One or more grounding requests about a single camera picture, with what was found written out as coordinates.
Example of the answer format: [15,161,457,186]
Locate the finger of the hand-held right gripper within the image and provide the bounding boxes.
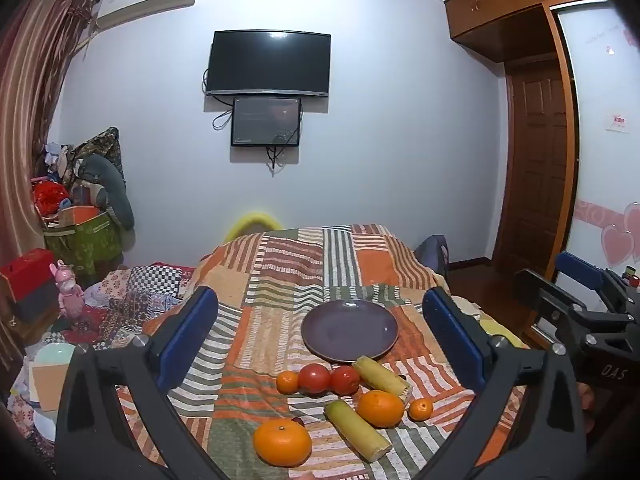
[556,251,608,292]
[514,268,601,343]

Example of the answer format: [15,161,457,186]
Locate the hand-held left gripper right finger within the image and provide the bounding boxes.
[421,286,588,480]

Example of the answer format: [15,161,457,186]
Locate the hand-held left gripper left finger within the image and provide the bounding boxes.
[54,286,236,480]

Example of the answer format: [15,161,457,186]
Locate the small orange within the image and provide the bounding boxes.
[408,397,434,422]
[276,370,301,395]

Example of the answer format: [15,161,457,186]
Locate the medium orange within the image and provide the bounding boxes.
[356,390,405,429]

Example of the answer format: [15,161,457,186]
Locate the purple plate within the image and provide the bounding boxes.
[300,299,399,365]

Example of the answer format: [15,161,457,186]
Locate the red tomato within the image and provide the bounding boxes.
[298,363,332,394]
[330,365,362,396]

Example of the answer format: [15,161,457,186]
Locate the large orange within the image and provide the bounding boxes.
[253,419,313,468]

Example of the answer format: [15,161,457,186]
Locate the person's right hand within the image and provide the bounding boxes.
[575,381,597,436]

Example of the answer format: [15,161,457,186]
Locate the checkered floral quilt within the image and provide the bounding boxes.
[70,261,199,351]

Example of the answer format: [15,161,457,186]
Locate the blue chair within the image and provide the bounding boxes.
[414,234,451,281]

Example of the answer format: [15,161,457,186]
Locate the white wardrobe sliding door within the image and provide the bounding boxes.
[550,0,640,291]

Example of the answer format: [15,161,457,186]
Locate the brown wooden door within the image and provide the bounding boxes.
[502,60,571,276]

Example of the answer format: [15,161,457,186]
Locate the pink bunny figure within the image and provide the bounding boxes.
[56,260,86,318]

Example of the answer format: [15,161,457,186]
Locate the patchwork striped blanket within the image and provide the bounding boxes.
[115,224,531,480]

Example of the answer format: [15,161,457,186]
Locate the green storage box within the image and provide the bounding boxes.
[44,207,123,281]

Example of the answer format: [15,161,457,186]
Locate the white red sticker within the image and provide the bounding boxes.
[605,109,631,134]

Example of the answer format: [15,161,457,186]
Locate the cardboard box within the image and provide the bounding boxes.
[29,364,65,412]

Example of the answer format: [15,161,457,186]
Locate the grey plush toy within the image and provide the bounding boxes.
[75,154,136,231]

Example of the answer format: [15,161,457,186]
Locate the red box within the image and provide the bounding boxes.
[0,247,56,301]

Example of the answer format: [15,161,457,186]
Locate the red plastic bag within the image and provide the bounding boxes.
[32,180,69,218]

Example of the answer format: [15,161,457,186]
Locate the camouflage pattern cushion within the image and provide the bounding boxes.
[75,127,124,177]

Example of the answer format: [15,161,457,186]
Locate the wooden overhead cabinet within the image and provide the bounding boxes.
[444,0,606,63]

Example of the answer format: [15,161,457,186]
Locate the striped brown curtain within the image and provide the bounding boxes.
[0,0,98,261]

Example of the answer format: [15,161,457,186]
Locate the yellow ring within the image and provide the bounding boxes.
[223,211,283,243]

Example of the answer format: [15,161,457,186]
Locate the small black wall monitor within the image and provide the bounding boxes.
[231,96,303,148]

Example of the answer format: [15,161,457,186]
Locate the black wall television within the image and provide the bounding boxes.
[206,30,332,98]

